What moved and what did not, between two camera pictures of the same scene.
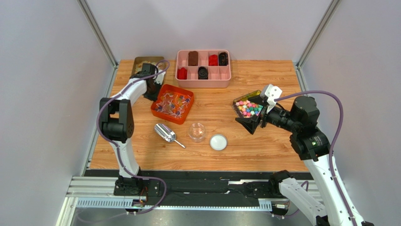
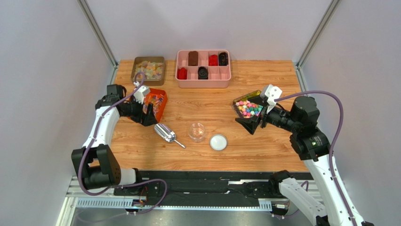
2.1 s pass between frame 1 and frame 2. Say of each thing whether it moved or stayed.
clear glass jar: stayed
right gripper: stayed
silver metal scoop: stayed
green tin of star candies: stayed
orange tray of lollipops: moved
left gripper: moved
